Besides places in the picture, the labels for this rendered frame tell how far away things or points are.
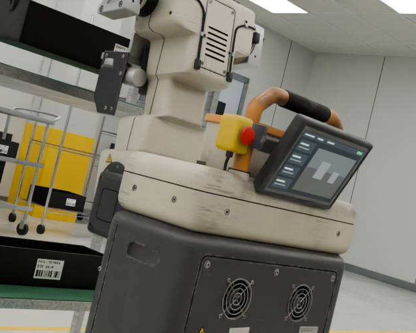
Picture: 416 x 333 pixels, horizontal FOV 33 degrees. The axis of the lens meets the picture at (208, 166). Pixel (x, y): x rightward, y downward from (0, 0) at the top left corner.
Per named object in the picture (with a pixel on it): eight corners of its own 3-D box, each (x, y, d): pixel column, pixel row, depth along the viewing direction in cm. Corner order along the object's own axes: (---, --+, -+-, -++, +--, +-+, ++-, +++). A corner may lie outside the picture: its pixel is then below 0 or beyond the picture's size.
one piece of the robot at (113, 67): (199, 139, 187) (218, 61, 188) (120, 115, 168) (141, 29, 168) (161, 132, 199) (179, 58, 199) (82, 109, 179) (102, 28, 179)
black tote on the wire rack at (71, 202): (44, 206, 592) (48, 190, 592) (26, 199, 613) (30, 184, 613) (82, 212, 620) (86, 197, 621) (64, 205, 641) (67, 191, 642)
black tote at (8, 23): (19, 41, 178) (30, -1, 178) (-12, 37, 190) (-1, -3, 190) (179, 96, 219) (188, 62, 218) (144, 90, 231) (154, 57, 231)
